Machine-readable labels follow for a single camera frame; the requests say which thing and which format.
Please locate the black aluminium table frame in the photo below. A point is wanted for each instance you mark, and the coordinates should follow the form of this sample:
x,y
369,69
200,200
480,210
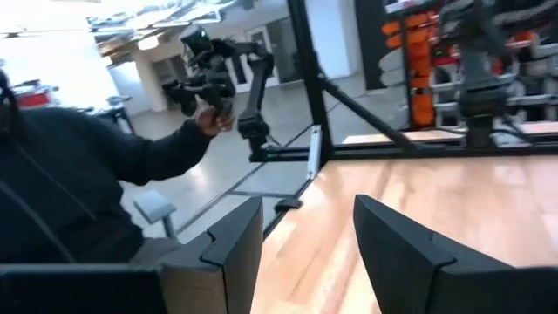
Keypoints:
x,y
311,87

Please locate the person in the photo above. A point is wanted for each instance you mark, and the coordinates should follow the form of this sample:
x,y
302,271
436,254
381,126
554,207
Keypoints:
x,y
65,183

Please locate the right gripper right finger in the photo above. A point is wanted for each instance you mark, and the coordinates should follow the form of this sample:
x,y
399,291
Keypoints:
x,y
414,270

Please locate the silver frame bracket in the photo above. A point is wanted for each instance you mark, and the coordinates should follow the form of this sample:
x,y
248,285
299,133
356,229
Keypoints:
x,y
314,152

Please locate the grey stool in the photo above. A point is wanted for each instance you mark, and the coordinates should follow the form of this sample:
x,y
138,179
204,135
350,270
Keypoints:
x,y
152,207

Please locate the shelf with orange bins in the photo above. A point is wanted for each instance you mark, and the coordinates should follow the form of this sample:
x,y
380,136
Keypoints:
x,y
418,65

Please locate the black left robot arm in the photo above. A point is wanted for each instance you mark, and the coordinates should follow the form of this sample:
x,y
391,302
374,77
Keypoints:
x,y
481,87

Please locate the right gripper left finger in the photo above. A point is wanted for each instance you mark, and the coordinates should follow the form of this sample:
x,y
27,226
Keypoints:
x,y
226,266

